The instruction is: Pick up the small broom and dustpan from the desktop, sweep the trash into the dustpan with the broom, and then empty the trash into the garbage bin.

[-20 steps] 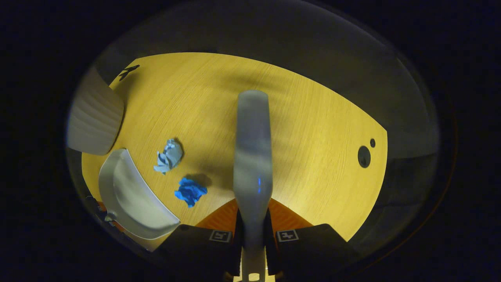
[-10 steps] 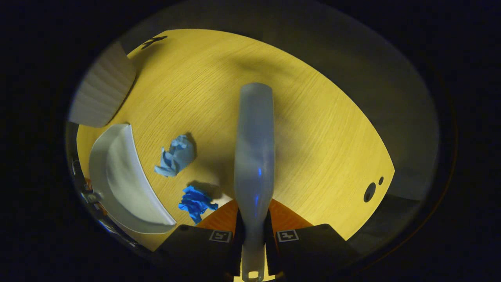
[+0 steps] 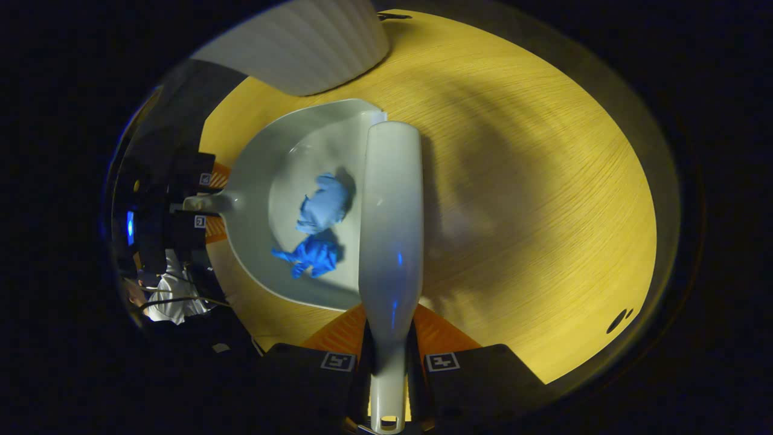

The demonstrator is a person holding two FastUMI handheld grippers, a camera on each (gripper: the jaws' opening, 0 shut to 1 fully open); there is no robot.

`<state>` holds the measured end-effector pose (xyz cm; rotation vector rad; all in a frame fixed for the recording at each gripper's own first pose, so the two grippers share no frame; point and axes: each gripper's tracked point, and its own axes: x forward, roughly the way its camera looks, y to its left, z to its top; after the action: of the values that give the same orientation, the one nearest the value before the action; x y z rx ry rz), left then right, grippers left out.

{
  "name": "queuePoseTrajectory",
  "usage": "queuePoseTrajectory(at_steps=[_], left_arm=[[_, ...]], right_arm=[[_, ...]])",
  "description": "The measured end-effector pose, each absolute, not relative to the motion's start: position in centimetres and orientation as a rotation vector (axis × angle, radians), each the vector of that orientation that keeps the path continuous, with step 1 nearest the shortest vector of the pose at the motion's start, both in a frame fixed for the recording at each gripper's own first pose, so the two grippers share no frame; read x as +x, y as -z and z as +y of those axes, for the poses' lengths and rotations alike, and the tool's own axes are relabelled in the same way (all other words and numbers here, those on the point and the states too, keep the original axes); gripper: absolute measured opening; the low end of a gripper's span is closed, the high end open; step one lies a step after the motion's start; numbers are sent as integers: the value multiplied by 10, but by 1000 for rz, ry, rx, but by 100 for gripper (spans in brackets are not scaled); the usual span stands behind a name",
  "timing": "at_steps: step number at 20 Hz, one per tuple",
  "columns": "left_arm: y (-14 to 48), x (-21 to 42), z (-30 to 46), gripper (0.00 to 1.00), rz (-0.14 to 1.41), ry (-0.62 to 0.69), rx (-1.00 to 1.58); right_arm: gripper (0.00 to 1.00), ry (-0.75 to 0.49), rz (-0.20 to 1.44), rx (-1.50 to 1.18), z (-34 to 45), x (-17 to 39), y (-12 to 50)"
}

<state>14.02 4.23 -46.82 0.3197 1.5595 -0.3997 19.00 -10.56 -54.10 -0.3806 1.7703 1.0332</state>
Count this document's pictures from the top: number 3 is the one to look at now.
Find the light blue paper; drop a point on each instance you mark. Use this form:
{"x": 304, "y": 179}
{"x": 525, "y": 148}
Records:
{"x": 323, "y": 205}

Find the grey ribbed garbage bin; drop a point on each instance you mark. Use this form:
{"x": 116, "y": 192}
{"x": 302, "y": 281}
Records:
{"x": 302, "y": 42}

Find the small grey broom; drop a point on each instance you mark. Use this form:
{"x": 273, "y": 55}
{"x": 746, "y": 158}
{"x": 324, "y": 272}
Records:
{"x": 391, "y": 211}

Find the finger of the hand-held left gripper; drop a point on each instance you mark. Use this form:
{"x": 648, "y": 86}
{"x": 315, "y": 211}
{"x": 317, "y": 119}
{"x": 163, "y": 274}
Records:
{"x": 187, "y": 232}
{"x": 190, "y": 172}

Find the grey plastic dustpan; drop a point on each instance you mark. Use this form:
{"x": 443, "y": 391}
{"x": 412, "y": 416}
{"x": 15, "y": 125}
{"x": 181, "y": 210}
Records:
{"x": 259, "y": 181}

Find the wooden desktop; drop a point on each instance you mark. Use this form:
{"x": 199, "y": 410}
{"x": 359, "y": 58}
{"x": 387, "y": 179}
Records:
{"x": 531, "y": 211}

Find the person's white shirt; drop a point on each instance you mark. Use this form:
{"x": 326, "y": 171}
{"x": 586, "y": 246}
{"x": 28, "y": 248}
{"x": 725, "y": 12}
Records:
{"x": 175, "y": 305}

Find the dark blue paper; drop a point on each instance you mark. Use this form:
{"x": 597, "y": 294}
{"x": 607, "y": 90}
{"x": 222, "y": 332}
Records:
{"x": 311, "y": 257}

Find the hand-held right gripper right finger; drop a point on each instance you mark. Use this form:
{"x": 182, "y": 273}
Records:
{"x": 477, "y": 386}

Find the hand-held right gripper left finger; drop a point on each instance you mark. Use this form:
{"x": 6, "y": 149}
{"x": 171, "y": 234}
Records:
{"x": 302, "y": 380}

